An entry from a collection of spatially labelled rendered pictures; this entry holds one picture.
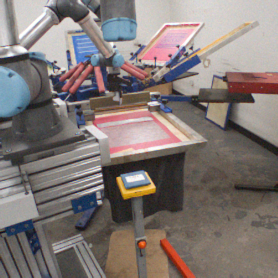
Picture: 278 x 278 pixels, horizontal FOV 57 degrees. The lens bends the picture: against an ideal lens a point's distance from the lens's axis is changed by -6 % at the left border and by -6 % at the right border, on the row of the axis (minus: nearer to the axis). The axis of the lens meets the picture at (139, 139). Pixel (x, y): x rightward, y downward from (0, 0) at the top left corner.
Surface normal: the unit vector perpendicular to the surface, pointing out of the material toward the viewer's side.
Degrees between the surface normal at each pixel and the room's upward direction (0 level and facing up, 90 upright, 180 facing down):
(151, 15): 90
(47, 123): 72
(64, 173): 90
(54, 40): 90
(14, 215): 90
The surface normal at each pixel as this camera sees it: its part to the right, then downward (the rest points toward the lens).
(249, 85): -0.25, 0.42
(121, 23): 0.19, 0.42
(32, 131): 0.15, 0.09
